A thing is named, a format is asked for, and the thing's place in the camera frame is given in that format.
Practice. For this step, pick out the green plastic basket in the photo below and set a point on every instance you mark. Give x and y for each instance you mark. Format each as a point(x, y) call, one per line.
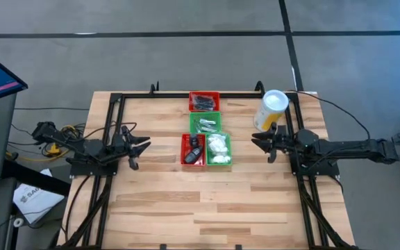
point(192, 130)
point(230, 139)

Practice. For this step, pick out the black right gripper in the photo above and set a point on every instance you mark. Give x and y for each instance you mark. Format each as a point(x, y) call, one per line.
point(285, 144)

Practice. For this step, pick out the black desk frame bar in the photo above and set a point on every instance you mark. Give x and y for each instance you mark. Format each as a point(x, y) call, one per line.
point(37, 177)

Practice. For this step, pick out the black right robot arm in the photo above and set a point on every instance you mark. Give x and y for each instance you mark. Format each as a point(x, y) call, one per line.
point(352, 147)

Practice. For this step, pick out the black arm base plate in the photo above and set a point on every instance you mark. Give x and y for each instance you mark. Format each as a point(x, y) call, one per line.
point(92, 168)
point(319, 169)

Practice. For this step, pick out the red plastic basket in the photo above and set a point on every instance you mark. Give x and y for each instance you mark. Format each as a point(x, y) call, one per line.
point(190, 109)
point(185, 139)

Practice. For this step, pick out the white yellow wipes canister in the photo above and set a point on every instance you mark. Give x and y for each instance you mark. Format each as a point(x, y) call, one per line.
point(271, 111)

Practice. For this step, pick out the white printed booklet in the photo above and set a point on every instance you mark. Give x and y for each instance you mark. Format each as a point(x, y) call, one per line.
point(35, 201)

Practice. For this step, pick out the small black bottle red label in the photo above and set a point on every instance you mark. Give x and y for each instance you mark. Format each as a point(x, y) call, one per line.
point(194, 140)

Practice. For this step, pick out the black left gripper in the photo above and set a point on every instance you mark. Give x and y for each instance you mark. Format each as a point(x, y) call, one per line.
point(122, 142)

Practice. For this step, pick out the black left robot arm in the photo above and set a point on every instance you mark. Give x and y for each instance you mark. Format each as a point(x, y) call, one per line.
point(82, 147)

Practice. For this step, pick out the white tape roll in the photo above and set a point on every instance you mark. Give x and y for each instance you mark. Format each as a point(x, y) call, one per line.
point(18, 222)

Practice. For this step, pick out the small silver packet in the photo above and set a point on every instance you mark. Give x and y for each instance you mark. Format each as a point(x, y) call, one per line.
point(203, 130)
point(213, 127)
point(199, 125)
point(207, 121)

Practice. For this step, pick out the black table clamp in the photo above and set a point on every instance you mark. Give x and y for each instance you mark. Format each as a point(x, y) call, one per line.
point(259, 87)
point(155, 88)

